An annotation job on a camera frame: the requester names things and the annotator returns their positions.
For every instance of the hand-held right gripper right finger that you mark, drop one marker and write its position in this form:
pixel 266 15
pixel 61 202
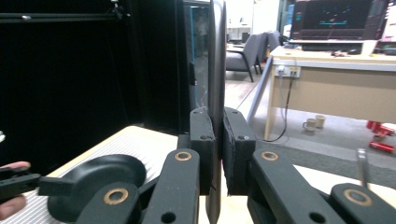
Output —
pixel 238 155

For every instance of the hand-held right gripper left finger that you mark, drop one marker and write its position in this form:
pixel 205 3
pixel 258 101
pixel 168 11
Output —
pixel 204 149

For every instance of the black round plate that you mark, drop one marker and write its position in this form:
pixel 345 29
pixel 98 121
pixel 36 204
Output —
pixel 93 174
pixel 217 62

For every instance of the grey white striped placemat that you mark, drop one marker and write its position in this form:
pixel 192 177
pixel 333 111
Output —
pixel 149 155

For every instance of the white mug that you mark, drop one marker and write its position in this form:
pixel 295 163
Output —
pixel 309 125
pixel 320 120

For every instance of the white power socket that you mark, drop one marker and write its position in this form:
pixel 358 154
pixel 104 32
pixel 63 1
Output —
pixel 294 72

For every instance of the grey armchair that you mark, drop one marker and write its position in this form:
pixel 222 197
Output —
pixel 274 39
pixel 243 53

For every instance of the black curtain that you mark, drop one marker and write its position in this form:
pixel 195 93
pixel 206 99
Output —
pixel 62 77

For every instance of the beige wooden desk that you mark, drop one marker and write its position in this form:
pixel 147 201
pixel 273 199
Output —
pixel 336 90

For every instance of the grey metal utensil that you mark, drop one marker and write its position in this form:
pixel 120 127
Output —
pixel 362 168

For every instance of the black keyboard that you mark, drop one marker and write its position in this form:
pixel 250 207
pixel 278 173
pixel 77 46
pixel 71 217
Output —
pixel 330 47

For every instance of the black computer monitor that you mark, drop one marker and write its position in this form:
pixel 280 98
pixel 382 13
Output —
pixel 336 18

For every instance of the black metal frame bar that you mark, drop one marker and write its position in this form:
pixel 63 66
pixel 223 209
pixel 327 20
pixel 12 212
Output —
pixel 62 17

